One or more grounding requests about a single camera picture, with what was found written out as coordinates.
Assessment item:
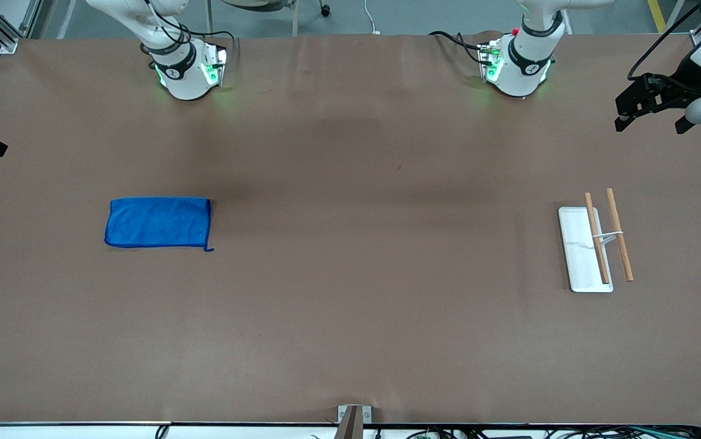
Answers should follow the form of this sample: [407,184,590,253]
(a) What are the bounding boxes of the brown paper table cover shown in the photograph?
[0,32,701,424]

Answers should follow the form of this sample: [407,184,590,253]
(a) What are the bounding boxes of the cable bundle at table edge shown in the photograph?
[154,424,701,439]

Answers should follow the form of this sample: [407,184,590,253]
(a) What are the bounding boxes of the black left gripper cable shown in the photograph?
[627,0,701,82]

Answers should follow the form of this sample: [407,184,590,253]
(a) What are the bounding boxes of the black right arm base cables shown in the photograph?
[138,0,240,69]

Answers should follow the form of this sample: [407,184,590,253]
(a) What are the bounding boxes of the office chair base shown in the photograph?
[207,0,333,36]

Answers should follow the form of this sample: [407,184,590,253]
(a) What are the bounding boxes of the white towel rack wooden rods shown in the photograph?
[558,188,635,294]

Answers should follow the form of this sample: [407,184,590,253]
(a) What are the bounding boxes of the black left arm base cable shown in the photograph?
[428,30,492,65]

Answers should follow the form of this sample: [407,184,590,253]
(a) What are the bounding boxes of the white floor cable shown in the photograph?
[364,0,383,35]

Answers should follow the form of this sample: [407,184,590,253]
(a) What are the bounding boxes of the blue microfibre towel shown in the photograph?
[104,196,215,252]

